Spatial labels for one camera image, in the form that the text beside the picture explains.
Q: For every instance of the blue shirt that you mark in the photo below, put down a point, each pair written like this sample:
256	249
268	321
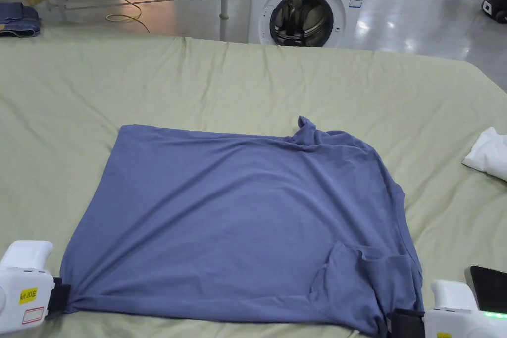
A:
237	227

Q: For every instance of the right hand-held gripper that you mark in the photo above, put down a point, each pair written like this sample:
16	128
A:
455	318

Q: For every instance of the black phone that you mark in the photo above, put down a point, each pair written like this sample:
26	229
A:
491	286

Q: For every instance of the white cloth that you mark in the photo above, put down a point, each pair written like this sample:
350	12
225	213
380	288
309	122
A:
489	154

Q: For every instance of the bed with pale green sheet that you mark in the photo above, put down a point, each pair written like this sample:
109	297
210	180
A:
198	84

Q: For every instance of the white washing machine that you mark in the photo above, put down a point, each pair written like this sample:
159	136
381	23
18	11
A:
309	1

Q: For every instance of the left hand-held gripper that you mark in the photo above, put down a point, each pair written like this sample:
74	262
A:
23	282

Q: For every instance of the folded dark blue jeans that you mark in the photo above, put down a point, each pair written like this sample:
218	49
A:
18	19

